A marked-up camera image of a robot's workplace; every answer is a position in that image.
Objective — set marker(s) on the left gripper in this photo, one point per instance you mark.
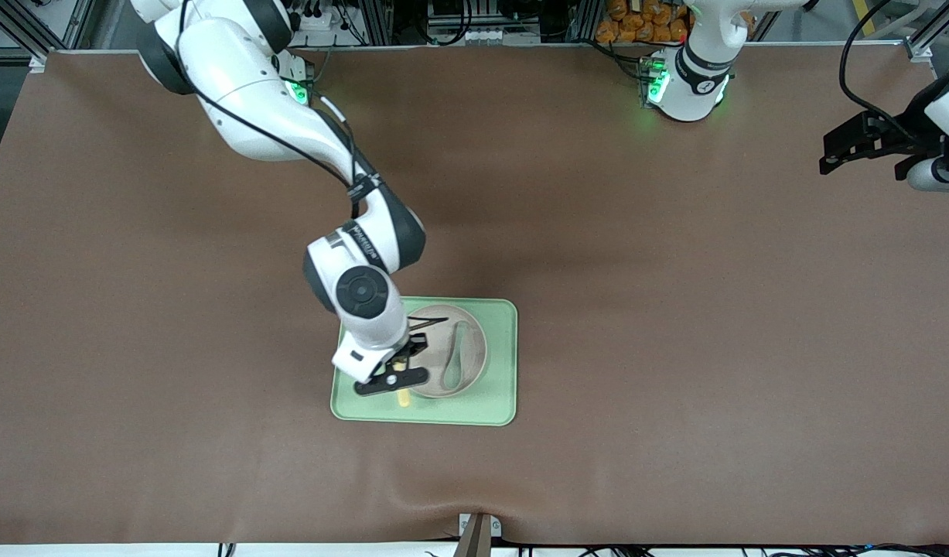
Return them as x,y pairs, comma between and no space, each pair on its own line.
889,141

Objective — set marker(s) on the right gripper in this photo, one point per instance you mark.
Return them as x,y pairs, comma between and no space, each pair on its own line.
415,343

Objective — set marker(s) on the beige round plate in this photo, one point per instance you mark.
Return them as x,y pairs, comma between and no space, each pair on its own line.
431,363

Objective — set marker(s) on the green plastic spoon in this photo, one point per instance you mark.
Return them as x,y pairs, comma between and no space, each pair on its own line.
451,379

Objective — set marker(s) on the yellow plastic fork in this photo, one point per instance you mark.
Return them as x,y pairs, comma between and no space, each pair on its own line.
404,399

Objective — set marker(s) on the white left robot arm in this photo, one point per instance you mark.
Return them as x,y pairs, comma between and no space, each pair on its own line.
694,85

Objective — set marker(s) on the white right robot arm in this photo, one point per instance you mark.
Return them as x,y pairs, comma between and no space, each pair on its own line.
250,100

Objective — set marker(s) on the light green rectangular tray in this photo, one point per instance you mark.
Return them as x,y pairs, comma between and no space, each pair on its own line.
489,402

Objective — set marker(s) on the metal table edge clamp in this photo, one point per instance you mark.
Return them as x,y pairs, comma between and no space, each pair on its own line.
478,538

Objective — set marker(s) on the brown table mat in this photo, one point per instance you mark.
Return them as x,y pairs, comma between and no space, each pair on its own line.
675,348

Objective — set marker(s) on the pile of orange objects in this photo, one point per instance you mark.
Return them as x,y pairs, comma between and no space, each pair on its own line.
636,27

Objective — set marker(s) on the white terminal block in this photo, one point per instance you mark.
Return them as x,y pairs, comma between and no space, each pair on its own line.
486,35

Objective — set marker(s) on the white power strip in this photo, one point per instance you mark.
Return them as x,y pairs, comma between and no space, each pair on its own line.
319,23

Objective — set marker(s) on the aluminium frame rail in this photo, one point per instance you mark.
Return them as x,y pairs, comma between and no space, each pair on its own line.
934,27
25,23

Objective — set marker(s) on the aluminium frame post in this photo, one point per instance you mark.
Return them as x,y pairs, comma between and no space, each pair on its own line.
377,23

